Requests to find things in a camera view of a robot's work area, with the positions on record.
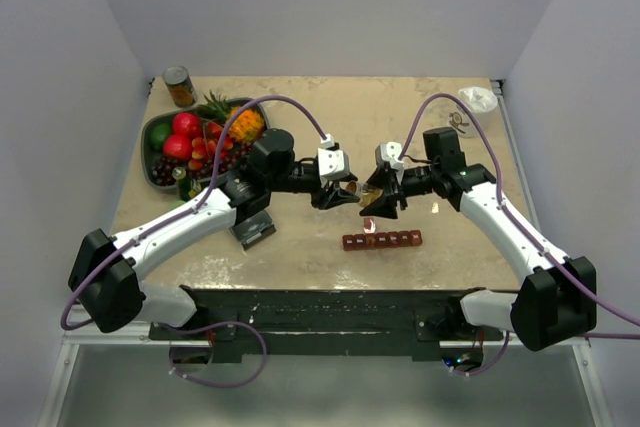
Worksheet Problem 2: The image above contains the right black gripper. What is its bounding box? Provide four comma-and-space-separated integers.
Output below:
359, 164, 441, 219

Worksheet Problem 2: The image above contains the small pill bottle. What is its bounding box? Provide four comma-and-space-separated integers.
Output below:
357, 184, 384, 207

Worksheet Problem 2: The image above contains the clear gold bottle lid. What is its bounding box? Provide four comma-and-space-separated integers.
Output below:
344, 181, 363, 198

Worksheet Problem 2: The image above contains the red weekly pill organizer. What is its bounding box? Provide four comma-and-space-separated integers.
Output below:
341, 217, 423, 251

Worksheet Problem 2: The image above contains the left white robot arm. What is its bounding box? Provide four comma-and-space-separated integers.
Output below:
68, 129, 357, 339

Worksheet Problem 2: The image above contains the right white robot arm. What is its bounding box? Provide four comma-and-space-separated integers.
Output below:
360, 127, 597, 351

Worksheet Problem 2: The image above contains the razor package box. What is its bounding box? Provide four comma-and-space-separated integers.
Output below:
230, 211, 276, 250

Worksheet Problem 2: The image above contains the orange spiky fruit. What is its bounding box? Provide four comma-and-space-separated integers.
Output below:
228, 109, 265, 143

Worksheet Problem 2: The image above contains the strawberries pile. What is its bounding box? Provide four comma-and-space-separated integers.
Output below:
188, 121, 223, 171

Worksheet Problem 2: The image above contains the white paper cup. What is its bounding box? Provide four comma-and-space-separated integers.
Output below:
448, 86, 498, 138

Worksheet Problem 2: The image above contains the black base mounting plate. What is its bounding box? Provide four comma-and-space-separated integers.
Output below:
150, 289, 503, 362

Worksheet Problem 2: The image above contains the green glass bottle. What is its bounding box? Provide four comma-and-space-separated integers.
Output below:
172, 166, 201, 202

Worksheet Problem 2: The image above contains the grey fruit tray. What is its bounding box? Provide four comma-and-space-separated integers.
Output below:
141, 94, 270, 192

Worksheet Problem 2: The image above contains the green cap bottle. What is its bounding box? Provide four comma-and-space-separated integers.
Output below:
168, 200, 186, 211

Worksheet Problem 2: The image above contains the red apple upper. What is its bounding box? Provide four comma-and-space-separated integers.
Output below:
172, 112, 202, 139

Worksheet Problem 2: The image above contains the red apple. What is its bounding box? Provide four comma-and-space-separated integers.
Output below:
163, 134, 193, 162
172, 112, 202, 139

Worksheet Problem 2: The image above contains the red apple lower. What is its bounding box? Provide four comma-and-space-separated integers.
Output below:
163, 134, 193, 162

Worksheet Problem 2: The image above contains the dark grape bunch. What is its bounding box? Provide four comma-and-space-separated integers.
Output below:
145, 143, 253, 188

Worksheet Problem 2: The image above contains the green lime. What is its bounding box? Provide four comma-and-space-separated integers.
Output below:
148, 123, 173, 151

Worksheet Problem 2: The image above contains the tin can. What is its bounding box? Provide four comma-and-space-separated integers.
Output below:
162, 66, 197, 108

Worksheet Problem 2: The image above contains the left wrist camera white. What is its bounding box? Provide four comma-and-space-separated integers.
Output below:
317, 134, 350, 182

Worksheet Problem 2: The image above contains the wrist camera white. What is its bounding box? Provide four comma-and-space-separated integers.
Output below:
317, 134, 350, 182
375, 142, 404, 170

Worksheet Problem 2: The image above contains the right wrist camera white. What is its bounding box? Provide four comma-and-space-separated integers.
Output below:
375, 142, 404, 170

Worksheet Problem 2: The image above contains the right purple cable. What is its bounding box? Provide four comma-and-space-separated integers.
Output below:
399, 92, 640, 378

